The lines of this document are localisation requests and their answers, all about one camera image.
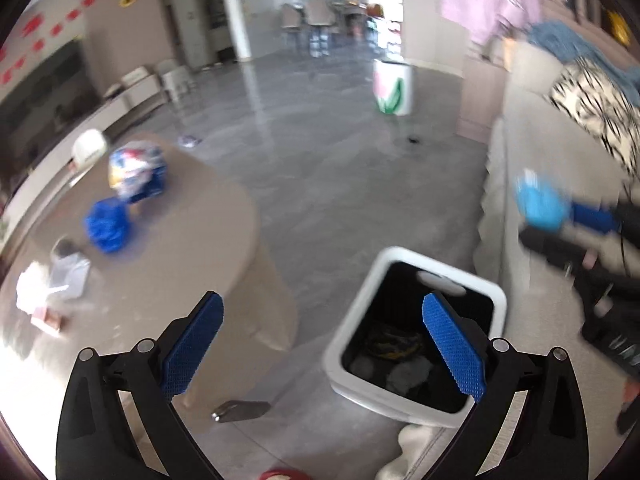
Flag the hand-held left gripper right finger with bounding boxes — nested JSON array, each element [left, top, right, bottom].
[[414, 291, 592, 480]]

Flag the blue knitted blanket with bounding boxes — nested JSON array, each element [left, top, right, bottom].
[[527, 20, 640, 86]]

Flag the red round item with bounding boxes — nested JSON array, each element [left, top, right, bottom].
[[257, 468, 311, 480]]

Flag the white paper cup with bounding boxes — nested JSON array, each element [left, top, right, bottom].
[[71, 129, 108, 167]]

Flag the dining table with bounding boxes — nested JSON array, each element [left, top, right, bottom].
[[330, 1, 386, 43]]

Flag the beige sofa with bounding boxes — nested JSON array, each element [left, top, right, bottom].
[[472, 35, 640, 463]]

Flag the white crumpled tissue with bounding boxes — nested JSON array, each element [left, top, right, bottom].
[[387, 360, 434, 394]]

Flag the yellow black wrapper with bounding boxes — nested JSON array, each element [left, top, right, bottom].
[[364, 325, 427, 362]]

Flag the clear plastic wrapper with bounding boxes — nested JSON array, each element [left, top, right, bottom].
[[49, 240, 92, 302]]

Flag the round beige table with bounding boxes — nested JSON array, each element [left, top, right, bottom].
[[0, 132, 301, 480]]

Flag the blue wrapper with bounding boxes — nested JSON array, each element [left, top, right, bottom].
[[515, 169, 573, 233]]

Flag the white crumpled paper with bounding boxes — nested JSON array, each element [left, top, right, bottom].
[[15, 262, 53, 312]]

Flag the beige dining chair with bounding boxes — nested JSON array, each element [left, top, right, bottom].
[[280, 4, 304, 51], [305, 0, 335, 56]]

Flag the white storage box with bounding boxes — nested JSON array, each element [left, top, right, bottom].
[[120, 65, 163, 95]]

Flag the colourful plastic bag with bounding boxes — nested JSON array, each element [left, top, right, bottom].
[[108, 142, 168, 205]]

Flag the black television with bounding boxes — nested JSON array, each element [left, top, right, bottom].
[[0, 40, 101, 193]]

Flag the black white patterned cloth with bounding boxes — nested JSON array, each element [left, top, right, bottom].
[[549, 57, 640, 181]]

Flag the metal table foot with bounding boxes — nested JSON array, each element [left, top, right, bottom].
[[211, 400, 272, 422]]

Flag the white bin with tulip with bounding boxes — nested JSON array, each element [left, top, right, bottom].
[[372, 60, 416, 117]]

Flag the white square waste bin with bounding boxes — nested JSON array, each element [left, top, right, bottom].
[[322, 246, 508, 429]]

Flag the white television cabinet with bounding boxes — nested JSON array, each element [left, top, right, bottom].
[[0, 87, 168, 241]]

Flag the red wall stickers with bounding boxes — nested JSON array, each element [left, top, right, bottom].
[[0, 0, 101, 88]]

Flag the wooden side cabinet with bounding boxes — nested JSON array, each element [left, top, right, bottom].
[[455, 40, 508, 145]]

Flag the blue crumpled plastic bag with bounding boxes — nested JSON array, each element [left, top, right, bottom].
[[84, 199, 132, 253]]

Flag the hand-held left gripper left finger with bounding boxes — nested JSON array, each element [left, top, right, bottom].
[[55, 291, 225, 480]]

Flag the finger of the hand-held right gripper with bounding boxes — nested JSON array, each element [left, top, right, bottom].
[[569, 201, 623, 235], [519, 226, 603, 282]]

